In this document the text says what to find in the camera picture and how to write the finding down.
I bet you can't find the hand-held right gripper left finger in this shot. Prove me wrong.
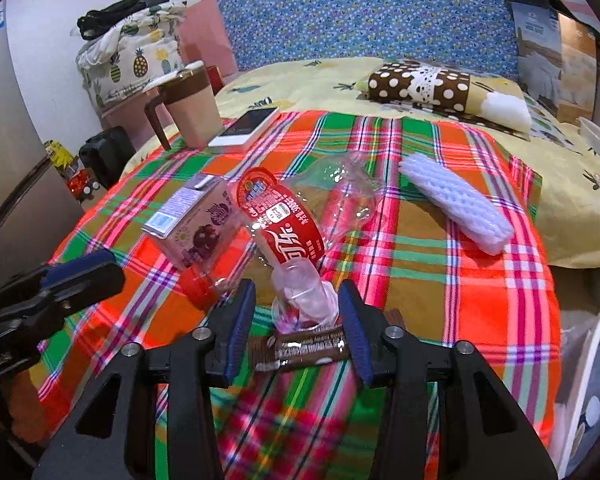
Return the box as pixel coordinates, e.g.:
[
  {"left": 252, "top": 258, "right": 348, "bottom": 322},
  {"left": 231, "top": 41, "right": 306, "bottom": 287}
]
[{"left": 32, "top": 279, "right": 257, "bottom": 480}]

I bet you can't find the brown polka dot pillow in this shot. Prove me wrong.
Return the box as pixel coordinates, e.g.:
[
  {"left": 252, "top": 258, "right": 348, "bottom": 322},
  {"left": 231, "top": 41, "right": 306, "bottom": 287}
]
[{"left": 357, "top": 60, "right": 533, "bottom": 133}]

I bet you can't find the large pink drink carton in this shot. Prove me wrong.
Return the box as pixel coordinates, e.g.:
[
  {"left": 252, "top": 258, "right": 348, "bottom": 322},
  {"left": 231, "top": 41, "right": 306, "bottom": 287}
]
[{"left": 141, "top": 174, "right": 251, "bottom": 271}]

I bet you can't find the black bag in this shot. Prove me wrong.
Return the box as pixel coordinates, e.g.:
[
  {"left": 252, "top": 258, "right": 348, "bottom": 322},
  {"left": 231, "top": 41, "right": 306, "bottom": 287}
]
[{"left": 77, "top": 0, "right": 171, "bottom": 41}]

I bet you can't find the white smartphone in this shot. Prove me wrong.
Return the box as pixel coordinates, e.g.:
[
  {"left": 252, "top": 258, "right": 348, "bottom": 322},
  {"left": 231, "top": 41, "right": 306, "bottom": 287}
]
[{"left": 208, "top": 106, "right": 282, "bottom": 153}]

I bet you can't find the brown snack wrapper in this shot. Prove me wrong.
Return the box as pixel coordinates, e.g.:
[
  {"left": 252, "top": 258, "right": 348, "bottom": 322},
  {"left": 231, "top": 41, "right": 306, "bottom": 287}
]
[{"left": 247, "top": 310, "right": 406, "bottom": 373}]

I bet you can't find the white foam net sleeve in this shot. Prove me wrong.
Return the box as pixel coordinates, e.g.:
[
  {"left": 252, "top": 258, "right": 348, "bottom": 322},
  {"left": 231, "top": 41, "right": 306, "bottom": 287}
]
[{"left": 399, "top": 154, "right": 515, "bottom": 255}]

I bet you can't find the beige mug with brown lid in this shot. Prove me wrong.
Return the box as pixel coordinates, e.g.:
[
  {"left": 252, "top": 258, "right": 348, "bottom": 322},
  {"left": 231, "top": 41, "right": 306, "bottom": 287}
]
[{"left": 145, "top": 60, "right": 216, "bottom": 151}]

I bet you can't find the pineapple print storage bag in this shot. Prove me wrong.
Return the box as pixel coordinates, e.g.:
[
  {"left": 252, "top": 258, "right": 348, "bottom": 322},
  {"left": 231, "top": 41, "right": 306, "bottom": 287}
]
[{"left": 76, "top": 2, "right": 188, "bottom": 108}]

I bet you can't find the blue floral headboard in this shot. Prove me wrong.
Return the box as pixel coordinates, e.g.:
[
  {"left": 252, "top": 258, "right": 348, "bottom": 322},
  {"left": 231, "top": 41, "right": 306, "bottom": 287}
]
[{"left": 206, "top": 0, "right": 551, "bottom": 81}]

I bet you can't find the crushed red label plastic bottle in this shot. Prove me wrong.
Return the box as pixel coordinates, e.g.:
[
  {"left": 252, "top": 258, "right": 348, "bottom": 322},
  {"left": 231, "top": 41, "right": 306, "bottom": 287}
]
[{"left": 180, "top": 152, "right": 386, "bottom": 333}]

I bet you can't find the clear plastic bin liner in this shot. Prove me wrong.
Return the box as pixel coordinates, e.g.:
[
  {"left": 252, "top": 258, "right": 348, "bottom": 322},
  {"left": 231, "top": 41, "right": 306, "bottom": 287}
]
[{"left": 555, "top": 325, "right": 593, "bottom": 401}]

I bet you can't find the grey refrigerator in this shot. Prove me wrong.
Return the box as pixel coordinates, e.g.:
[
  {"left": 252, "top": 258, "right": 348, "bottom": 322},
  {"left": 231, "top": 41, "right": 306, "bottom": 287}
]
[{"left": 0, "top": 0, "right": 83, "bottom": 291}]

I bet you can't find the small red container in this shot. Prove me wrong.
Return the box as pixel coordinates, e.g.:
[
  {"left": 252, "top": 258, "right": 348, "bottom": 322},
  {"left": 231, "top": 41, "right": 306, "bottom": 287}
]
[{"left": 65, "top": 167, "right": 101, "bottom": 201}]

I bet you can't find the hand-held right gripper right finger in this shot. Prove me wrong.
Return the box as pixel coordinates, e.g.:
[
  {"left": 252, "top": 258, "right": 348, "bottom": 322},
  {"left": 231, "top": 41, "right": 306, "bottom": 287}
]
[{"left": 337, "top": 280, "right": 558, "bottom": 480}]

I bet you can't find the white round trash bin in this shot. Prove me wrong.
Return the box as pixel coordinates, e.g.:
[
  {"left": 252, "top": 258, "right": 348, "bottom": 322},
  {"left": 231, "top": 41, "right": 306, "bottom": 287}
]
[{"left": 555, "top": 297, "right": 600, "bottom": 480}]

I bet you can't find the black suitcase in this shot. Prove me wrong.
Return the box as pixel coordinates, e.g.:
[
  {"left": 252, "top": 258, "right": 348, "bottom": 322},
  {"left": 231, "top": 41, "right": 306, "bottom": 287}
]
[{"left": 78, "top": 126, "right": 137, "bottom": 190}]

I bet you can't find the colourful plaid cloth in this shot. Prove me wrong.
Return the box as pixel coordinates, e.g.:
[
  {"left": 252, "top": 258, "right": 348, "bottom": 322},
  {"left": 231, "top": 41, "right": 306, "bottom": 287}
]
[{"left": 30, "top": 110, "right": 563, "bottom": 480}]

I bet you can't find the yellow pineapple bed sheet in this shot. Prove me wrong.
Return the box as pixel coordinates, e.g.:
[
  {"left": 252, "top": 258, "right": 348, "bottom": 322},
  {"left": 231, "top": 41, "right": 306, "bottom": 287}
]
[{"left": 120, "top": 57, "right": 600, "bottom": 271}]

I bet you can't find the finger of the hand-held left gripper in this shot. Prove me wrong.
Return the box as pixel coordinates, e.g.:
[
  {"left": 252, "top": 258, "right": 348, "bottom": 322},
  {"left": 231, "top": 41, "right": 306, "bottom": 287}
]
[
  {"left": 0, "top": 262, "right": 126, "bottom": 341},
  {"left": 10, "top": 249, "right": 118, "bottom": 291}
]

